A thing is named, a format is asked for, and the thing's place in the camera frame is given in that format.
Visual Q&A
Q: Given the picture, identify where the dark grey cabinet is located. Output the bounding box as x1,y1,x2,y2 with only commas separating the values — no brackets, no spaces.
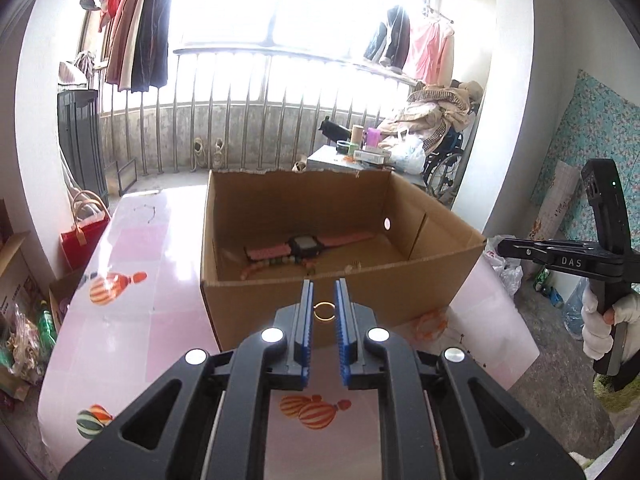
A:
57,88,110,209

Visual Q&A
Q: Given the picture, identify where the white plastic bag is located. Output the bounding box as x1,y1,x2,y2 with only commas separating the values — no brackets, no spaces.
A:
387,132,426,174

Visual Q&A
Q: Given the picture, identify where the green plastic bottle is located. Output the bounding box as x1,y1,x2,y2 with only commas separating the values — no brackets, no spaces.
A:
37,299,57,347

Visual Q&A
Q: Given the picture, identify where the pink hanging garment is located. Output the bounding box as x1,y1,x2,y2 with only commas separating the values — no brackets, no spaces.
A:
402,17,456,86

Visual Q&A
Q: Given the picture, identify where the dark hanging jacket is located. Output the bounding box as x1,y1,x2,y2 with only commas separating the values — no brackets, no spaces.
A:
363,5,411,70

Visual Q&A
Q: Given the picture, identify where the crumpled plastic bag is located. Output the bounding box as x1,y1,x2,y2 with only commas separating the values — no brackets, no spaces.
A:
484,234,524,297

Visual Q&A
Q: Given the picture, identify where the metal balcony railing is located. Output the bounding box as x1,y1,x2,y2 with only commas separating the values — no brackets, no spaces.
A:
99,47,422,177

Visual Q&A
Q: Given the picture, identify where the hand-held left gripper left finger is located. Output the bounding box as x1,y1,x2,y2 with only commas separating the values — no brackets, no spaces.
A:
59,280,316,480

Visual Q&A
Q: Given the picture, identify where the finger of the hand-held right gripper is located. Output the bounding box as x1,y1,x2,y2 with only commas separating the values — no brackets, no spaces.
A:
496,238,627,279
520,239,603,254

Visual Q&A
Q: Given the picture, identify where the fluffy green cloth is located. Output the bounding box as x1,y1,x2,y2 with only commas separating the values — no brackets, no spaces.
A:
592,372,634,414

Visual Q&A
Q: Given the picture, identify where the brown hanging garment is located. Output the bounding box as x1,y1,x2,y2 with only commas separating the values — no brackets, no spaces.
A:
104,0,151,93

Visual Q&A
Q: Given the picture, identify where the beaded bracelet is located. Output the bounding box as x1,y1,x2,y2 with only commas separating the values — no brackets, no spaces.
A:
239,255,322,282

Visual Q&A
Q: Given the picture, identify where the pink strap smart watch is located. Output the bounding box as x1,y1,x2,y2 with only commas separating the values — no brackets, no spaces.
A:
244,232,377,264

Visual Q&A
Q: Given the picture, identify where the floral quilt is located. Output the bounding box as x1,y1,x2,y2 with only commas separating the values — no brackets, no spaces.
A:
529,69,640,242

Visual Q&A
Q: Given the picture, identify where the pink printed tablecloth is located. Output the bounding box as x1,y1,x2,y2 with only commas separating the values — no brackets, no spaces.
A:
37,187,542,480

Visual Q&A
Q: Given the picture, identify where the red tote bag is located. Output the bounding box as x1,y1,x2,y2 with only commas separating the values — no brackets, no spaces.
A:
60,190,112,271

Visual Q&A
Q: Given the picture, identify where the person's right hand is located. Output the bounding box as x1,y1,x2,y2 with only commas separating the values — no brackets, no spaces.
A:
581,288,640,362

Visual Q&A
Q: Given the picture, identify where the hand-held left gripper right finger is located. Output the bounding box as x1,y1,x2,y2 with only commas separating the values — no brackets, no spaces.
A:
333,278,587,480

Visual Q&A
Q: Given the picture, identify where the clear bag of clutter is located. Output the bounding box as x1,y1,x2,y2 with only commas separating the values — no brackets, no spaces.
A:
9,304,49,387

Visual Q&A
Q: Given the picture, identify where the checked cloth bundle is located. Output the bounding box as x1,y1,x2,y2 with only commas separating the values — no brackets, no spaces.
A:
74,50,109,79

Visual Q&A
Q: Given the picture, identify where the framed panel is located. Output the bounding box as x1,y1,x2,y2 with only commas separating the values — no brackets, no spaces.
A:
115,158,139,194

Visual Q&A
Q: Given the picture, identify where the grey metal side cabinet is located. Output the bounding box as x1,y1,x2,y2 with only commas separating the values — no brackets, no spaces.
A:
305,143,426,187

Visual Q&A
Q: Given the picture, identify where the wheelchair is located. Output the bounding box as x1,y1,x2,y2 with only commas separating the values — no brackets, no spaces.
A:
423,127,467,207

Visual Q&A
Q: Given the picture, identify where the rolled floral poster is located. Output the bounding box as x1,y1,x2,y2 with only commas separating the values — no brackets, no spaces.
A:
529,159,584,242

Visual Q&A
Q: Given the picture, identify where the large cardboard box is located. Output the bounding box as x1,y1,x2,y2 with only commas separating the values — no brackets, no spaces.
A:
199,167,487,354

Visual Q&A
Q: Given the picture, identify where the folded white bedding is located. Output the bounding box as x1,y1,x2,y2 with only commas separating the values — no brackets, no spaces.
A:
58,59,89,86

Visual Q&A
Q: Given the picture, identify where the pile of beige clothes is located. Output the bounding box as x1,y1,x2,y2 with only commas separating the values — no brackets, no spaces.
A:
379,79,484,157

